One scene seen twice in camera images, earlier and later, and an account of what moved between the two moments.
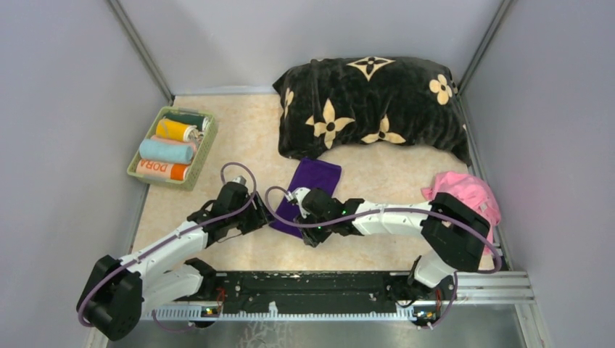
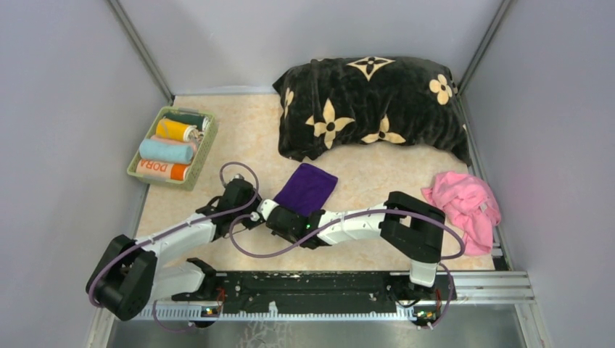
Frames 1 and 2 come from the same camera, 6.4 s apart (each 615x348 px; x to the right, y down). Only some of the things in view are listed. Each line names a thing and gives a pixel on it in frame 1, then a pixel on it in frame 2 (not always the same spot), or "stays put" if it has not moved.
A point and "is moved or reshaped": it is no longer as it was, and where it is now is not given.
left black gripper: [259, 216] stays put
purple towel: [310, 174] is moved or reshaped
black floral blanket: [328, 104] stays put
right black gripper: [311, 237] to [274, 233]
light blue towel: [166, 151] stays put
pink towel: [470, 191] stays put
